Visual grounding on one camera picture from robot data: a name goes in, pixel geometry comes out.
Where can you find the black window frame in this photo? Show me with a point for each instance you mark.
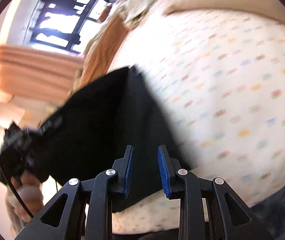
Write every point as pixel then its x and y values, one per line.
pixel 66 26

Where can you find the person's left hand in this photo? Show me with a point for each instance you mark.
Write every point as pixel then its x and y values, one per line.
pixel 31 195

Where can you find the black shirt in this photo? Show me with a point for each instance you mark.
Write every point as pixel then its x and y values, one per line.
pixel 94 128

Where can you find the left pink curtain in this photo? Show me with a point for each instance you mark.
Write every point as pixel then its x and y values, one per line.
pixel 37 74

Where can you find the beige duvet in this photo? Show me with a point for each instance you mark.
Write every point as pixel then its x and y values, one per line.
pixel 95 42

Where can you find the patterned white cloth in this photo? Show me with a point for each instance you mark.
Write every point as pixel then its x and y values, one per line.
pixel 132 12

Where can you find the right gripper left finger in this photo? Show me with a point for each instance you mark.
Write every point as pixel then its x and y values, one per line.
pixel 83 209

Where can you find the brown plush toy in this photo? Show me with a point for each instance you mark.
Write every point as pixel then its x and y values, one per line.
pixel 104 14

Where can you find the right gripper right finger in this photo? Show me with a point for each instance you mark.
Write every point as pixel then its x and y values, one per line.
pixel 209 209

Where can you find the dotted white bed sheet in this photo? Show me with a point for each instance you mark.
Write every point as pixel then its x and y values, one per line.
pixel 219 77

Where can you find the orange brown blanket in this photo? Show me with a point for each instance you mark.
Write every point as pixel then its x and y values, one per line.
pixel 102 52

